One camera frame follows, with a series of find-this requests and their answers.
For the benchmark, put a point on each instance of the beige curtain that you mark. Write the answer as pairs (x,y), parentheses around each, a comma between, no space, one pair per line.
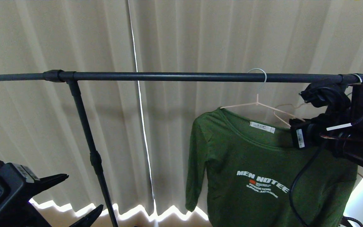
(200,37)

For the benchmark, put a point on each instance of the black clothes rack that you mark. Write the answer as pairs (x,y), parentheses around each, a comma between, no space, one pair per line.
(184,77)

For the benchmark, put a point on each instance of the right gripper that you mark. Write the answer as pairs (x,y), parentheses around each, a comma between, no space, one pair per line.
(310,135)

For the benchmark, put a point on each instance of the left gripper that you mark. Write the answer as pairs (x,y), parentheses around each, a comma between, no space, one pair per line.
(8,220)

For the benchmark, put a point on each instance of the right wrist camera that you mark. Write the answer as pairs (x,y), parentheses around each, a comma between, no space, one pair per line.
(326,94)

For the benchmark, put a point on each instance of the green printed t-shirt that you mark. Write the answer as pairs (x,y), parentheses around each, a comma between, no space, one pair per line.
(247,151)

